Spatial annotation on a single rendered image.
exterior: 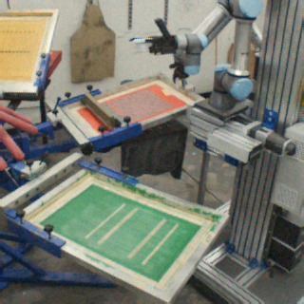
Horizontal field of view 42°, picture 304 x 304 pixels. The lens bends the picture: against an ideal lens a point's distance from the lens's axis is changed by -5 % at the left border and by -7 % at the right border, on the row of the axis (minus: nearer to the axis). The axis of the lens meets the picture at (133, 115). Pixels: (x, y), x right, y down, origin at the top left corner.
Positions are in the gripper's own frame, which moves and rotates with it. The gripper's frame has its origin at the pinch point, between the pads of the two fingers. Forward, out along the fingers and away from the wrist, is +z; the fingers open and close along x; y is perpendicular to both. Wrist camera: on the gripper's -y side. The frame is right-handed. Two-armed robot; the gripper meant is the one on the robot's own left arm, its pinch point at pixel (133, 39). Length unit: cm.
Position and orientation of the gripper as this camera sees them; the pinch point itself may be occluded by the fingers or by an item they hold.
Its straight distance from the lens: 186.5
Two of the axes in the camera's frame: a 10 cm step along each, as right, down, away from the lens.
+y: 0.2, 9.6, 2.9
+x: -2.9, -2.7, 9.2
